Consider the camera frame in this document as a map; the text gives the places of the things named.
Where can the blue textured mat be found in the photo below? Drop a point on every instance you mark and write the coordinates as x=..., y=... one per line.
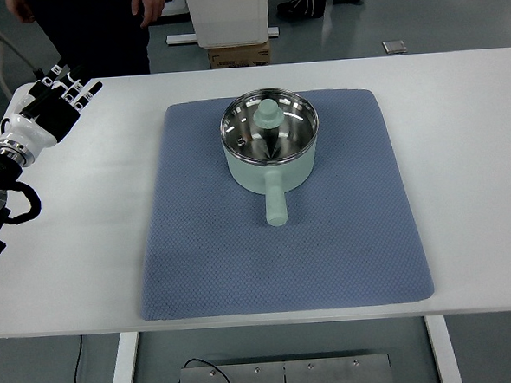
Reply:
x=285, y=259

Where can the grey floor plate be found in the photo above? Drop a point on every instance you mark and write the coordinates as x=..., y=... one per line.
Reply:
x=393, y=46

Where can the white base bar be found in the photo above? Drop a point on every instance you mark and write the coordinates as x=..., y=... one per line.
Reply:
x=181, y=39

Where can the glass lid with green knob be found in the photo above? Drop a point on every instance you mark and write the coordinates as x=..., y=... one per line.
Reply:
x=268, y=114

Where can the brown cardboard box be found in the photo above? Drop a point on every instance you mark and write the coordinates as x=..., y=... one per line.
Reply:
x=238, y=55

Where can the person's right hand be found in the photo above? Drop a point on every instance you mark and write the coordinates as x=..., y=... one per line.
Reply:
x=19, y=10

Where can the white table leg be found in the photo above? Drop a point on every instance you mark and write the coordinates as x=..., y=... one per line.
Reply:
x=124, y=369
x=445, y=349

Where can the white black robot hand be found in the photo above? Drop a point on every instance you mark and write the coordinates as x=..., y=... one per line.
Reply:
x=44, y=113

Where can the grey metal plate with screws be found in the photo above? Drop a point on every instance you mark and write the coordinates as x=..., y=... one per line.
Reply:
x=319, y=376

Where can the person's left hand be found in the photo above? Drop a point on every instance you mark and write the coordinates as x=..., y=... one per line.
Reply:
x=153, y=7

